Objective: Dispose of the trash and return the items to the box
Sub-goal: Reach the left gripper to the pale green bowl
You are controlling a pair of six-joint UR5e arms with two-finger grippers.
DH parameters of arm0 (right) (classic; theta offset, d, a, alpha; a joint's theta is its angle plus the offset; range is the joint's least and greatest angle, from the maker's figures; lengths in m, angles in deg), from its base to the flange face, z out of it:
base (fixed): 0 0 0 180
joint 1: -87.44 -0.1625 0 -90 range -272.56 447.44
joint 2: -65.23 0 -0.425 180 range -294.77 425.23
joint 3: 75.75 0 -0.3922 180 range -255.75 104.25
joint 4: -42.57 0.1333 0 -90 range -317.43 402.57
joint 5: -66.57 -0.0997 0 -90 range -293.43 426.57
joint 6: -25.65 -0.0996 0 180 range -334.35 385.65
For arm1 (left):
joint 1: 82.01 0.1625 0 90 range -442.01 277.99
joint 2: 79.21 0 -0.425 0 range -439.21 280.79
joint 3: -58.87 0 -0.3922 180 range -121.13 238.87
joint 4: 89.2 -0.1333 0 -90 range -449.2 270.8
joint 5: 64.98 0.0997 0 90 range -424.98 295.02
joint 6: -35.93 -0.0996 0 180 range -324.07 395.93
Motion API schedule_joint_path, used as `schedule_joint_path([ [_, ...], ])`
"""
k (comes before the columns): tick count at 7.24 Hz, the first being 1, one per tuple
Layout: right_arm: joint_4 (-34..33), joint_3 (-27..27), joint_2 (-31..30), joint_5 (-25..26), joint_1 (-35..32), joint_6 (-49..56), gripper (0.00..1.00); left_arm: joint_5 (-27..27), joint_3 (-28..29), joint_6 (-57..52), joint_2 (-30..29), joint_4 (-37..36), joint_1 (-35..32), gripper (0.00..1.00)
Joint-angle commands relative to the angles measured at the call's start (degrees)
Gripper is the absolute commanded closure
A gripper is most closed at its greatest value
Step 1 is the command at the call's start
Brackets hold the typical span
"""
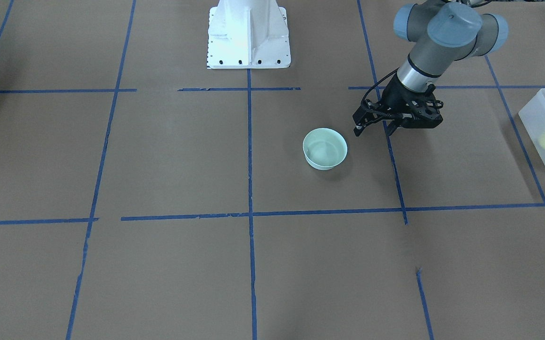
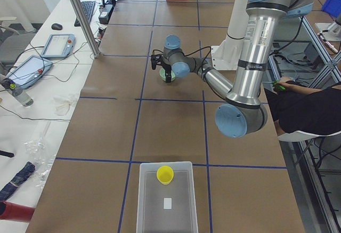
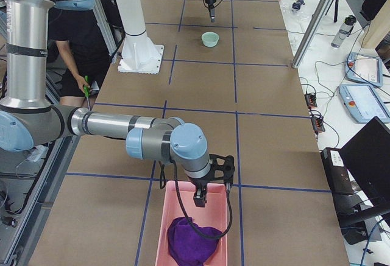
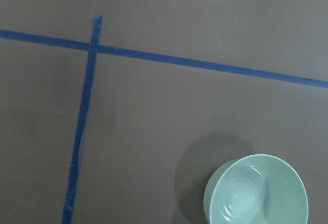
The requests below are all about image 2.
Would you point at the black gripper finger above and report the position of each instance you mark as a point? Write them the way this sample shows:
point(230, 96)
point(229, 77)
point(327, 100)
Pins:
point(168, 77)

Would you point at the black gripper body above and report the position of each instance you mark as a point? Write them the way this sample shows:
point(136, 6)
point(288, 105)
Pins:
point(167, 69)

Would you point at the mint green bowl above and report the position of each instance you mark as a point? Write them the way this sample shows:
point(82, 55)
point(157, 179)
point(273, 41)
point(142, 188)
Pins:
point(162, 74)

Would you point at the yellow plastic cup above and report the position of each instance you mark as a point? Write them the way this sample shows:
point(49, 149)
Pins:
point(165, 175)

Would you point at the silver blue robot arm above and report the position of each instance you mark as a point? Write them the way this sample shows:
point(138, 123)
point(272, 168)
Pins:
point(248, 50)

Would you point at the clear plastic storage box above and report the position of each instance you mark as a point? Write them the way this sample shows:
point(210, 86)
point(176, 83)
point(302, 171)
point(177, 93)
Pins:
point(166, 207)

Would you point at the black keyboard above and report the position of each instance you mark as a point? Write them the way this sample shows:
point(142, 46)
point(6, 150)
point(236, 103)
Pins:
point(88, 8)

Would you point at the teach pendant tablet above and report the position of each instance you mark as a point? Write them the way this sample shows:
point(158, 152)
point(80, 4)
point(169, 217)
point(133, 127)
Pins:
point(30, 71)
point(58, 46)

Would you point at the black computer mouse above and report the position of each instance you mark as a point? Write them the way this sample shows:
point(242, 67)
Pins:
point(56, 26)

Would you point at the seated person in black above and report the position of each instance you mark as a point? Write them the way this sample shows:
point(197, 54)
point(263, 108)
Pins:
point(305, 109)

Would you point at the clear water bottle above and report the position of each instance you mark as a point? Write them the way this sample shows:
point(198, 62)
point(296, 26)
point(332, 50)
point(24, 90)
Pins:
point(17, 92)

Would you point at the folded blue umbrella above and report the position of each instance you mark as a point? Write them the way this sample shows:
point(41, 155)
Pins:
point(22, 176)

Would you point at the red cylinder bottle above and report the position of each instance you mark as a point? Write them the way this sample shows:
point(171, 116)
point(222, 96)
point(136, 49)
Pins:
point(15, 212)

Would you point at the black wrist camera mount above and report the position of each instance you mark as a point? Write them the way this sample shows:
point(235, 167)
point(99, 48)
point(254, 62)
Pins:
point(156, 60)

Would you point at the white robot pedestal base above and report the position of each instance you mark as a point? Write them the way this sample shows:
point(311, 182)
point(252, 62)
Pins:
point(231, 30)

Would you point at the green handled tool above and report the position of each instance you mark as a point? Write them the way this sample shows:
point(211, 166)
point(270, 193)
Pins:
point(278, 86)

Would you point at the aluminium frame post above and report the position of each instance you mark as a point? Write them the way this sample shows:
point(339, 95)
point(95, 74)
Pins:
point(78, 9)

